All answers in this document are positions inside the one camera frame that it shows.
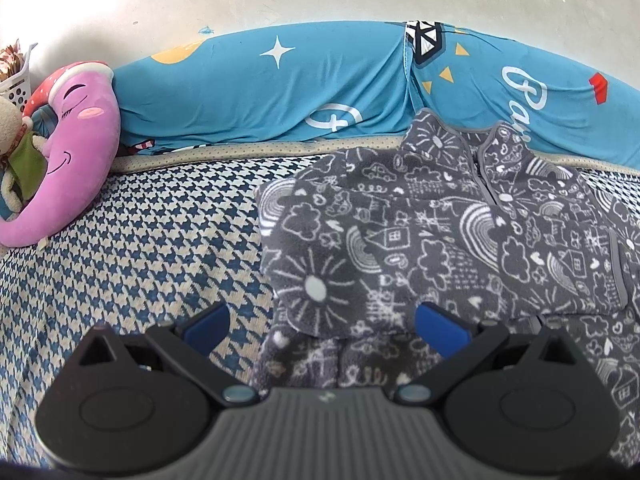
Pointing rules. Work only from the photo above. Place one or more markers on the grey patterned fleece jacket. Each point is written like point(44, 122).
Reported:
point(425, 240)

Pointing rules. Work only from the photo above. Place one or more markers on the blue houndstooth bed mat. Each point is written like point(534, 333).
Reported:
point(150, 240)

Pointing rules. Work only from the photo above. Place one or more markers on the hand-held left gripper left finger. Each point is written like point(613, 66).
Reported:
point(210, 322)

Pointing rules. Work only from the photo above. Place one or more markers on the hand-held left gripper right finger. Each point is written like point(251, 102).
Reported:
point(440, 326)

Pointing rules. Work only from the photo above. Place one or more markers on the beige plush mouse toy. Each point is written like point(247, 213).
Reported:
point(25, 160)

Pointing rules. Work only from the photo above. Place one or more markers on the white plastic basket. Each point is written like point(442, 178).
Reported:
point(17, 91)

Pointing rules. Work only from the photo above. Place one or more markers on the purple moon plush pillow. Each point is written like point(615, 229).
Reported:
point(75, 160)

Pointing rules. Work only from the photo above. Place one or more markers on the gold ribbon decoration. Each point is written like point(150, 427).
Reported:
point(10, 62)

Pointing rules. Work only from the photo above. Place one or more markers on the blue printed long pillow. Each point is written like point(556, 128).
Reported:
point(225, 90)

